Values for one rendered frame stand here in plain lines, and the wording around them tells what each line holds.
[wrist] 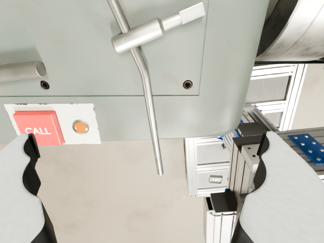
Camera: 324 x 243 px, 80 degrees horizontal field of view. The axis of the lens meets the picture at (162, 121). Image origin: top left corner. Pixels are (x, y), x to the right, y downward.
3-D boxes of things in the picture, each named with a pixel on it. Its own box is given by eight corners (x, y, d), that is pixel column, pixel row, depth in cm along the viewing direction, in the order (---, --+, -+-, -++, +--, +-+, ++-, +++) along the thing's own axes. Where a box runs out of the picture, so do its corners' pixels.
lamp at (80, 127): (77, 130, 32) (75, 133, 32) (74, 120, 31) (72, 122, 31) (89, 130, 33) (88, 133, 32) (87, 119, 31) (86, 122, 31)
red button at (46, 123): (32, 139, 34) (24, 146, 32) (19, 108, 31) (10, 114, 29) (66, 139, 34) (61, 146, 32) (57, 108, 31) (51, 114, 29)
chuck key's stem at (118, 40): (199, -3, 23) (112, 35, 25) (203, -3, 21) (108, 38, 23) (203, 17, 24) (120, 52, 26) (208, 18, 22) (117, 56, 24)
